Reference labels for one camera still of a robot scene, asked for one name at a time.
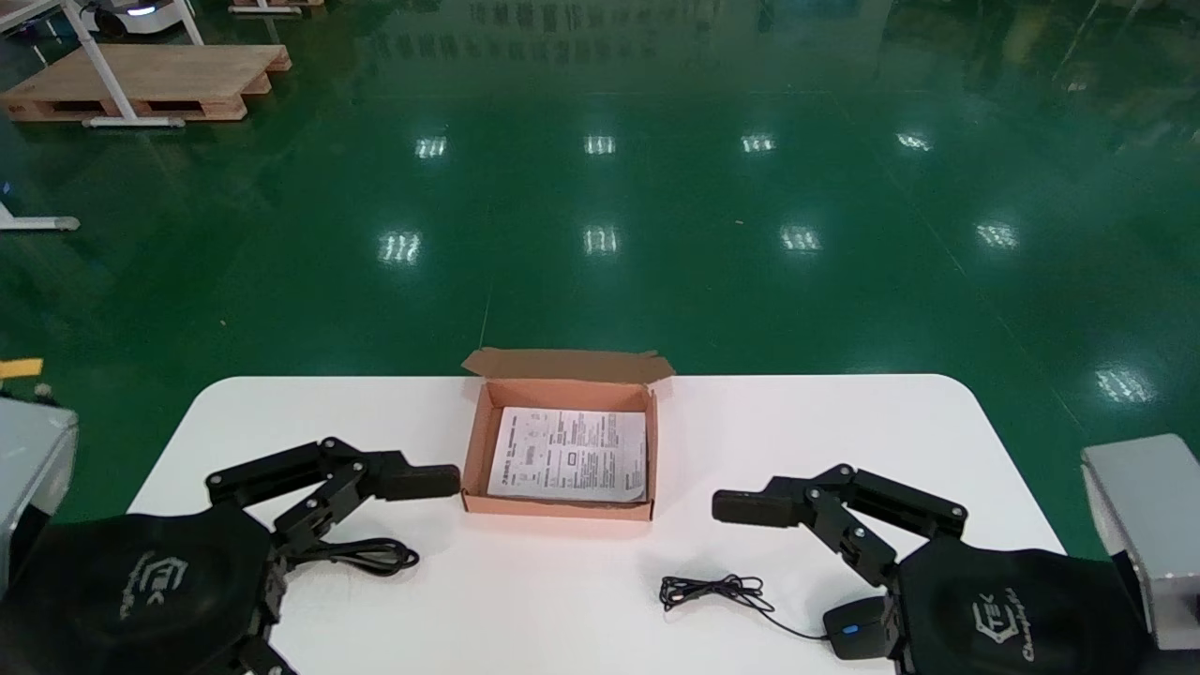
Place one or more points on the brown cardboard box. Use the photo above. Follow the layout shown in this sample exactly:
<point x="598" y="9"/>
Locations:
<point x="562" y="366"/>

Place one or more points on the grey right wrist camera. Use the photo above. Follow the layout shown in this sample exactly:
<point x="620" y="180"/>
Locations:
<point x="1144" y="525"/>

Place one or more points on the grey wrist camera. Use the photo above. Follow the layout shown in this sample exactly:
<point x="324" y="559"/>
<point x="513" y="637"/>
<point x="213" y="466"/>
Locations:
<point x="28" y="459"/>
<point x="1144" y="525"/>

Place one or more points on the small wooden pallet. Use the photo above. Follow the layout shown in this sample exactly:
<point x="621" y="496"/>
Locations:
<point x="272" y="4"/>

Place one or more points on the white metal table frame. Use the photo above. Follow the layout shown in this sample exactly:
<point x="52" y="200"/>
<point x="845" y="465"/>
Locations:
<point x="103" y="75"/>

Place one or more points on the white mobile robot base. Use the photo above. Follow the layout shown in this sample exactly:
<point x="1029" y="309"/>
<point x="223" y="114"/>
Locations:
<point x="141" y="11"/>

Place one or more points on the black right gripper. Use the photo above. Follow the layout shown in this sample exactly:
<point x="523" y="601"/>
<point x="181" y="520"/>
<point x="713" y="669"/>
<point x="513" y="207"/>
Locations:
<point x="1012" y="609"/>

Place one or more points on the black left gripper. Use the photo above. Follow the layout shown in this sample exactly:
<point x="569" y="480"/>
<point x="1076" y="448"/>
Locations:
<point x="141" y="591"/>

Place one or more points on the white printed instruction sheet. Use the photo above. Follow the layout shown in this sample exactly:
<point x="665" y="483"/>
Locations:
<point x="572" y="455"/>

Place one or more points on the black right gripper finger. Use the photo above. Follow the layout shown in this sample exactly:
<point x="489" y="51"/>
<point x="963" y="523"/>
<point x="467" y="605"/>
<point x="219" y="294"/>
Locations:
<point x="750" y="508"/>

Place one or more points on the white metal table foot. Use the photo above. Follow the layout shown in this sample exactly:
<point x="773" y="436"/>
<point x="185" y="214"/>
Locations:
<point x="37" y="222"/>

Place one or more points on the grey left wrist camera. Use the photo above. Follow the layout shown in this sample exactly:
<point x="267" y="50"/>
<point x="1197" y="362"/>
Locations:
<point x="28" y="459"/>

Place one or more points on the large wooden pallet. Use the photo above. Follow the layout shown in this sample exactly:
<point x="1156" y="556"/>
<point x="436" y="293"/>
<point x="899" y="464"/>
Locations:
<point x="159" y="75"/>

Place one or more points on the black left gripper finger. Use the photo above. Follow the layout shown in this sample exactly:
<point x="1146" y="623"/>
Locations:
<point x="412" y="481"/>

